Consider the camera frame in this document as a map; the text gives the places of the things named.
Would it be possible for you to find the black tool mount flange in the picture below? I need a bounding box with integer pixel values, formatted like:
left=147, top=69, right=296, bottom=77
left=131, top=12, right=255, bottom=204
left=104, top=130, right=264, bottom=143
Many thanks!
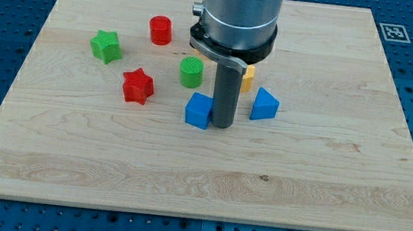
left=190, top=2, right=278, bottom=75

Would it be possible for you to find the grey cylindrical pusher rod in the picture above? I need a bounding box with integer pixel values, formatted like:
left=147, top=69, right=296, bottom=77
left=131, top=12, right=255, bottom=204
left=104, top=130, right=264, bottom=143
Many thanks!
left=211, top=63, right=242, bottom=129

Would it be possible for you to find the blue triangle block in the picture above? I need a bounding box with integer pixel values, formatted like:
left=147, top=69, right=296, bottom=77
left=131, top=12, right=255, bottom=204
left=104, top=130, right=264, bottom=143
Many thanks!
left=249, top=87, right=280, bottom=120

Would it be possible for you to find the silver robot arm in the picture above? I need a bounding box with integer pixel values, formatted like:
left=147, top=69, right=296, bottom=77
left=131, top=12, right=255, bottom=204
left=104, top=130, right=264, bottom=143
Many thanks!
left=190, top=0, right=283, bottom=129

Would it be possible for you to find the yellow block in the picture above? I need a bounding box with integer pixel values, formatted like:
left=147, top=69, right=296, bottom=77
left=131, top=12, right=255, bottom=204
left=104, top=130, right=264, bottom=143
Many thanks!
left=240, top=65, right=255, bottom=93

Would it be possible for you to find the green cylinder block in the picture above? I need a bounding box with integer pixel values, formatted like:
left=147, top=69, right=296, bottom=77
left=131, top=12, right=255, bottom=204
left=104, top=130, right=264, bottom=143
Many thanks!
left=180, top=56, right=204, bottom=89

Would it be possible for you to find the blue cube block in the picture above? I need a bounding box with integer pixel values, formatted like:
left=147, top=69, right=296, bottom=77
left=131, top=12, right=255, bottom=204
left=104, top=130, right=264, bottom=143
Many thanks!
left=184, top=92, right=213, bottom=130

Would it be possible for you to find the red cylinder block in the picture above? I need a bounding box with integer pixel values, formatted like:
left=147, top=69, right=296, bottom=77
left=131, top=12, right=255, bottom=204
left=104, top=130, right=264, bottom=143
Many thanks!
left=149, top=15, right=172, bottom=46

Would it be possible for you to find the red star block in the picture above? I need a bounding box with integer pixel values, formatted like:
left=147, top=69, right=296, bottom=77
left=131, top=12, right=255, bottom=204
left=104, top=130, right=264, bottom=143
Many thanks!
left=122, top=68, right=154, bottom=105

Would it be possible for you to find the green star block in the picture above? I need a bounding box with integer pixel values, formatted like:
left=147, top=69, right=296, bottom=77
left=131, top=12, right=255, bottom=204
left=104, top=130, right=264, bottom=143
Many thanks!
left=90, top=30, right=122, bottom=65

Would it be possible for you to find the wooden board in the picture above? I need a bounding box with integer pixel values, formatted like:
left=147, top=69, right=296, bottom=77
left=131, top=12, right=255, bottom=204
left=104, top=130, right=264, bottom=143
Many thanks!
left=0, top=0, right=413, bottom=231

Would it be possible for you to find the white fiducial marker tag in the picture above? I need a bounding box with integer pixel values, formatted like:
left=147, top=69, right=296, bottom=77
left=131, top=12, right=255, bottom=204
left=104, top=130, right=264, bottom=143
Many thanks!
left=379, top=23, right=411, bottom=44

